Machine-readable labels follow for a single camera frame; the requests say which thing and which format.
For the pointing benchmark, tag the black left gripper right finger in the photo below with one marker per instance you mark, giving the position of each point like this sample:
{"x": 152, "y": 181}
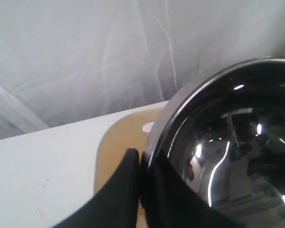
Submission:
{"x": 169, "y": 203}

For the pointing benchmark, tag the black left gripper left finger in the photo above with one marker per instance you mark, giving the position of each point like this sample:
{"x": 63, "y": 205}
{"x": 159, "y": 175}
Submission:
{"x": 115, "y": 205}

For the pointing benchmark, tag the steel bowl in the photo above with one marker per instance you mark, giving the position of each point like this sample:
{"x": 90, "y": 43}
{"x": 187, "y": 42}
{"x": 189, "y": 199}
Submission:
{"x": 226, "y": 140}

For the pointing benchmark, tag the cream bin with circle mark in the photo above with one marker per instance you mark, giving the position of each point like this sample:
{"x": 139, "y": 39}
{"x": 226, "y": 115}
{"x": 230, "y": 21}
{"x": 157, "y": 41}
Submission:
{"x": 130, "y": 131}

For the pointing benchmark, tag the white backdrop curtain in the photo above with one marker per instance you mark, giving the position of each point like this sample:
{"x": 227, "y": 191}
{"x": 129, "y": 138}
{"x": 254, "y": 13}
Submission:
{"x": 63, "y": 61}

